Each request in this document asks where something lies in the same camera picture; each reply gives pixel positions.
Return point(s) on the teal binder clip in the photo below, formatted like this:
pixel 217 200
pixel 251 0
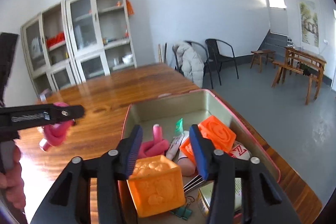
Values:
pixel 182 212

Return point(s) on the white green tube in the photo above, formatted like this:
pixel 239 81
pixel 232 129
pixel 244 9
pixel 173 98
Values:
pixel 176 141

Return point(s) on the orange foam cube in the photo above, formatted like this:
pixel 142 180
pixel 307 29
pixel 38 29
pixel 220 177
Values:
pixel 156 186

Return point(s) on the person's left hand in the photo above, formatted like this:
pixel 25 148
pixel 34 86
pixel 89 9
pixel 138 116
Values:
pixel 13 183

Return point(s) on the red white packet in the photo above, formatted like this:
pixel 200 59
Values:
pixel 239 151

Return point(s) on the pink metal tin box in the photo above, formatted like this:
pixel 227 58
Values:
pixel 194 107

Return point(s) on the grey glass door cabinet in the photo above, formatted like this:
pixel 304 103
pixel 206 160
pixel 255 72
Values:
pixel 75 41

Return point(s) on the orange embossed foam block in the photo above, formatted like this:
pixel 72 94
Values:
pixel 211 128

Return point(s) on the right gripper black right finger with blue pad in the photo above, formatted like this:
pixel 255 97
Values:
pixel 263 200

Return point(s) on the small purple white box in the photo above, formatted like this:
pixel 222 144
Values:
pixel 45 94

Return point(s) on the pink twisted foam roller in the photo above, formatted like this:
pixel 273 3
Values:
pixel 54 134

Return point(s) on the pink foam roller in tin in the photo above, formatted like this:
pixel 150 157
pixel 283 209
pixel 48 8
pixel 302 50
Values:
pixel 157 146

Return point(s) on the wooden bench table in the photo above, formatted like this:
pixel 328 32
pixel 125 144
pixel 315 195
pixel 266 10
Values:
pixel 301 62

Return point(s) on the white bottle in tin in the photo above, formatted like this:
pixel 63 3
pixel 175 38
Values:
pixel 187 166

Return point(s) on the chair with white jacket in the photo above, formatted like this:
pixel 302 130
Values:
pixel 192 61

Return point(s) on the small wooden stool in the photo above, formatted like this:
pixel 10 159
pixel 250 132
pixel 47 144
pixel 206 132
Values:
pixel 259 55

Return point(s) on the black metal chair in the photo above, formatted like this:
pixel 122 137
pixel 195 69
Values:
pixel 219 58

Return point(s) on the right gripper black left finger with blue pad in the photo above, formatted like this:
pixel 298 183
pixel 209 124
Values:
pixel 68 200

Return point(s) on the hanging scroll painting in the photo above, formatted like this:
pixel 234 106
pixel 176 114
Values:
pixel 309 14

